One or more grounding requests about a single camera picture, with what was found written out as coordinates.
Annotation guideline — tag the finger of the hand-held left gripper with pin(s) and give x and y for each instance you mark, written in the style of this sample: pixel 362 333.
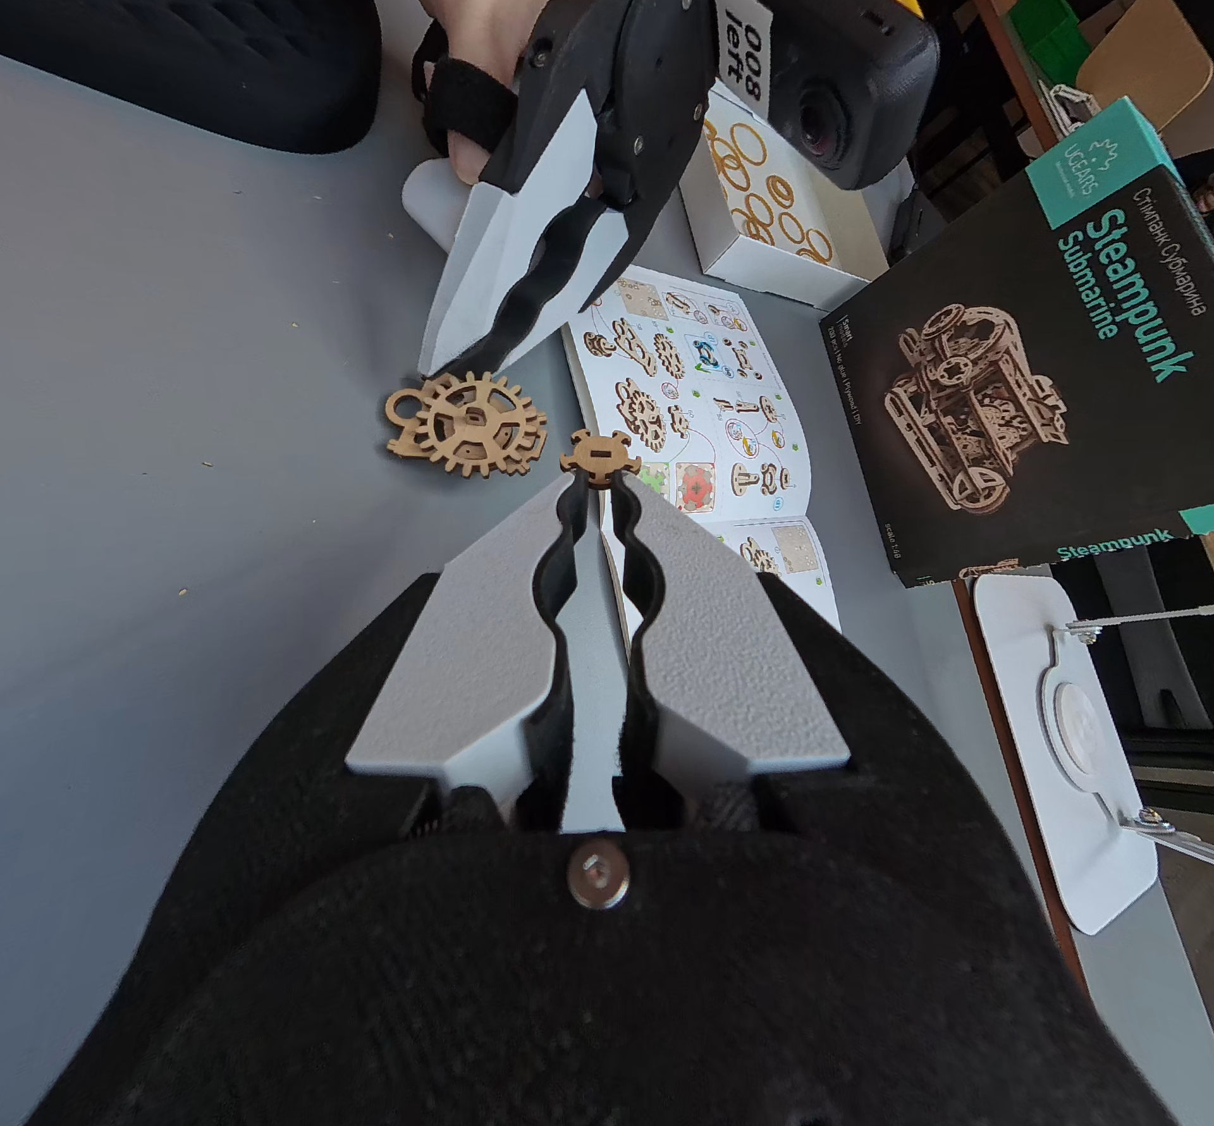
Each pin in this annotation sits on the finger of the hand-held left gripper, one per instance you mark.
pixel 598 269
pixel 474 293

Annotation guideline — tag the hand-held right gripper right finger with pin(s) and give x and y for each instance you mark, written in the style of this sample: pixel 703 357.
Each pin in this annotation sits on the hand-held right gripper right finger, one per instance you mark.
pixel 740 671

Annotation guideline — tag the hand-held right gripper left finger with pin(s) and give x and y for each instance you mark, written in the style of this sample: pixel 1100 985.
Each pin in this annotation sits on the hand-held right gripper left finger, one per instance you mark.
pixel 454 671

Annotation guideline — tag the wooden gear assembly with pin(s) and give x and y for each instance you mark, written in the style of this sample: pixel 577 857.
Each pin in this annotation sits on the wooden gear assembly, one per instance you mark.
pixel 465 429

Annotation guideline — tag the small notched wooden disc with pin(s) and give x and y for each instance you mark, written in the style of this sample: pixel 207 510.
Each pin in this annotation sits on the small notched wooden disc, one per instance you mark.
pixel 600 459

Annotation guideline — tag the grey desk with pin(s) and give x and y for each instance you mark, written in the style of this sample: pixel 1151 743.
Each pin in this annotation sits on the grey desk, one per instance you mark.
pixel 190 339

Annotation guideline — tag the assembly instruction booklet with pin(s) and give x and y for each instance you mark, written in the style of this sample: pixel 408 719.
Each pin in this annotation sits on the assembly instruction booklet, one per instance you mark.
pixel 720 405

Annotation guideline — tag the green box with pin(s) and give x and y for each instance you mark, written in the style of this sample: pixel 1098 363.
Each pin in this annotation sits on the green box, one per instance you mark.
pixel 1042 27

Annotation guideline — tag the black model kit box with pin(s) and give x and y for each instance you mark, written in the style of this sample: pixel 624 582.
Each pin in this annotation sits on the black model kit box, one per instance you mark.
pixel 996 339

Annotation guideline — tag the black padded seat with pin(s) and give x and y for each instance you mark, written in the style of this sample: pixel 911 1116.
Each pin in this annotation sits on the black padded seat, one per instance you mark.
pixel 142 8

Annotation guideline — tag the tan chair back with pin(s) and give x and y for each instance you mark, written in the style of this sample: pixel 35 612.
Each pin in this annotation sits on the tan chair back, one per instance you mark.
pixel 1148 73

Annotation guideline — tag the white plastic base plate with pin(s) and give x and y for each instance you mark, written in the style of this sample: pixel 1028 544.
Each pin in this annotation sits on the white plastic base plate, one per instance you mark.
pixel 1024 719

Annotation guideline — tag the metal bracket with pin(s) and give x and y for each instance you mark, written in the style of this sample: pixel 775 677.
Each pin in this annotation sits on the metal bracket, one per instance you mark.
pixel 1166 835
pixel 1138 619

